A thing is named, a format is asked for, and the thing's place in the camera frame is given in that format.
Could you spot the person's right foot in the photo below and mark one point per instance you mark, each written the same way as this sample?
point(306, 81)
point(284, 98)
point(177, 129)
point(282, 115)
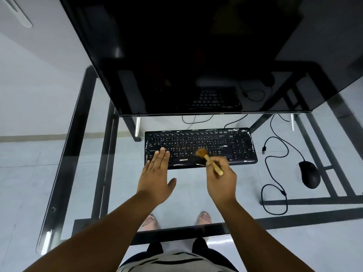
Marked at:
point(203, 218)

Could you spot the black computer mouse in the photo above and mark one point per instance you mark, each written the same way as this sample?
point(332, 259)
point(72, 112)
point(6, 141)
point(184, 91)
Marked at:
point(309, 174)

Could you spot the person's left middle finger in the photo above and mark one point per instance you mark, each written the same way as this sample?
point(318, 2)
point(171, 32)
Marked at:
point(161, 160)

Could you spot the large black computer monitor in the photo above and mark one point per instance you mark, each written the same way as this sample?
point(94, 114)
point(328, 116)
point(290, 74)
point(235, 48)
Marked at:
point(181, 53)

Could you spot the person's foot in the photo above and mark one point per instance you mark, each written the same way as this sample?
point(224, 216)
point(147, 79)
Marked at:
point(149, 222)
point(203, 218)

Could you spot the striped white shirt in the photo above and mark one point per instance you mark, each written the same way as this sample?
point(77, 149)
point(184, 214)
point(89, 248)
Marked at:
point(175, 263)

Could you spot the person's right hand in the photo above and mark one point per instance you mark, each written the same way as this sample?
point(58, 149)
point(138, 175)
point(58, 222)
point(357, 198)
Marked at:
point(224, 186)

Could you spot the silver monitor stand leg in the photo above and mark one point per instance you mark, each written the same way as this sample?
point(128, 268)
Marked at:
point(138, 127)
point(292, 121)

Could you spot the black computer keyboard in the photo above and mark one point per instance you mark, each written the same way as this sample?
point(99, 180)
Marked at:
point(227, 144)

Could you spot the person's left hand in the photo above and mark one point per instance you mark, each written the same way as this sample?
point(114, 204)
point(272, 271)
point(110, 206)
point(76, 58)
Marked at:
point(154, 182)

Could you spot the black trousers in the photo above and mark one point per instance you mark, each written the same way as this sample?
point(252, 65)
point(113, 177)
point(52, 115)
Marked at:
point(154, 247)

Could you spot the person's right forearm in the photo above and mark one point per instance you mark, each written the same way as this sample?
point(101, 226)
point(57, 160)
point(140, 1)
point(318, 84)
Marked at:
point(255, 240)

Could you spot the person's left forearm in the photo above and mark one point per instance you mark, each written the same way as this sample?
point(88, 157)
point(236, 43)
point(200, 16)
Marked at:
point(99, 237)

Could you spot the small wooden brush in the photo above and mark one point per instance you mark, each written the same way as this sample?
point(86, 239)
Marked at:
point(211, 162)

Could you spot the person's left little finger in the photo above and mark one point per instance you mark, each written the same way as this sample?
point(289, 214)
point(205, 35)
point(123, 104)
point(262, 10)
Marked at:
point(148, 167)

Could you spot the person's left foot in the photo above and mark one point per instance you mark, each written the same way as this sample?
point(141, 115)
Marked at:
point(149, 222)

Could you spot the person's left thumb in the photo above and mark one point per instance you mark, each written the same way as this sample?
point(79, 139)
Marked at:
point(171, 186)

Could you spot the black metal desk frame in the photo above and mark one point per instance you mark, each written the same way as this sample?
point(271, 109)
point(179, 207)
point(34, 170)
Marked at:
point(82, 110)

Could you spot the person's right thumb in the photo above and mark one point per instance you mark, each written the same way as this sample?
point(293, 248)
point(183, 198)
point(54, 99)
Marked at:
point(210, 172)

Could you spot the white curved fixture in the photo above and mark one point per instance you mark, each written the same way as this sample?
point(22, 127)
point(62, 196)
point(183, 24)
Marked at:
point(19, 14)

